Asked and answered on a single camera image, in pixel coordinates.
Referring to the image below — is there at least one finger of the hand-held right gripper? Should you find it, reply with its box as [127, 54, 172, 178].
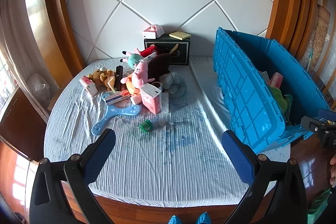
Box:
[317, 109, 333, 121]
[301, 115, 328, 133]

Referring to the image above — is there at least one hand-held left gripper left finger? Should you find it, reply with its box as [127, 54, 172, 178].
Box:
[29, 129, 116, 224]

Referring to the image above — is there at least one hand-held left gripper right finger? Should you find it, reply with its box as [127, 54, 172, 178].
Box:
[222, 130, 308, 224]

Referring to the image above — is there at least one blue plastic crate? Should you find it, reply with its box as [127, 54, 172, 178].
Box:
[212, 27, 332, 154]

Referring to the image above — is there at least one brown bear plush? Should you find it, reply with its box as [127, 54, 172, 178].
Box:
[87, 67, 117, 93]

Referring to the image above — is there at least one black cylindrical case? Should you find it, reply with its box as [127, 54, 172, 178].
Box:
[115, 65, 124, 92]

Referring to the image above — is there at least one teal dress pig plush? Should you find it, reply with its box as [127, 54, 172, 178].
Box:
[122, 54, 145, 68]

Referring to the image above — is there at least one person's right hand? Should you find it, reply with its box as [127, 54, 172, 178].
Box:
[330, 156, 336, 186]

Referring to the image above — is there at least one blue boomerang toy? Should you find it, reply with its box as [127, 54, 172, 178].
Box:
[91, 92, 142, 137]

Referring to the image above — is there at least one pink box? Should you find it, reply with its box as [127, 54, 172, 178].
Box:
[270, 72, 284, 88]

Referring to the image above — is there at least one green small cup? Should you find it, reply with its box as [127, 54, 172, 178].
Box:
[139, 120, 153, 133]

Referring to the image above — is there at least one white blue medicine box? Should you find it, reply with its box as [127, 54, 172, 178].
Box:
[105, 93, 124, 106]

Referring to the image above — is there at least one green bag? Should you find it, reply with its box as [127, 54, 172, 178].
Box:
[307, 187, 334, 217]

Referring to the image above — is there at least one pink tissue pack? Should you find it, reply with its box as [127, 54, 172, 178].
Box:
[79, 75, 98, 97]

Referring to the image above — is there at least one orange plush toy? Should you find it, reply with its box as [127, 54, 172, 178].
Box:
[125, 82, 140, 96]

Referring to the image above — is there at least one pink carton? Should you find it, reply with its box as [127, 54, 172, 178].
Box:
[139, 83, 162, 115]

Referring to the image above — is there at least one dark wooden nightstand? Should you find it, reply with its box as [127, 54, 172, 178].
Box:
[0, 87, 51, 162]

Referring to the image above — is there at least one pink plush toy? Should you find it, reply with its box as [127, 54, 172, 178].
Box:
[120, 61, 156, 89]

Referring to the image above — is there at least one grey plush toy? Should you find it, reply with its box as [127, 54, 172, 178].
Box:
[159, 72, 188, 95]

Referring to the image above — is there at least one dark brown bag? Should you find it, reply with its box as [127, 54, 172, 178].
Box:
[148, 53, 172, 78]

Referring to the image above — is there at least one white blue tube box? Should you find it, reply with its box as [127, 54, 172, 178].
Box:
[140, 52, 158, 63]

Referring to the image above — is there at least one red dress pig plush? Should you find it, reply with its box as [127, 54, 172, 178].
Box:
[122, 46, 161, 59]

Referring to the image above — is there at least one black box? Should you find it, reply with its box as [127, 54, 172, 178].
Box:
[143, 33, 190, 66]

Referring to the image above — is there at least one yellow notepad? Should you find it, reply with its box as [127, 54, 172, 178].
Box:
[168, 31, 192, 40]

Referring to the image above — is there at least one pink white tissue packet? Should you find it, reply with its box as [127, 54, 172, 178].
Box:
[142, 24, 165, 39]

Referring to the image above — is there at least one pale curtain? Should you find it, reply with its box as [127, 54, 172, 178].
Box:
[0, 0, 30, 101]

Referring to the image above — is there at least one white padded wooden headboard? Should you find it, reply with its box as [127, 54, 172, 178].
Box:
[24, 0, 319, 71]

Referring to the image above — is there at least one wooden bed frame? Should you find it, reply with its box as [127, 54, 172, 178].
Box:
[61, 179, 279, 224]

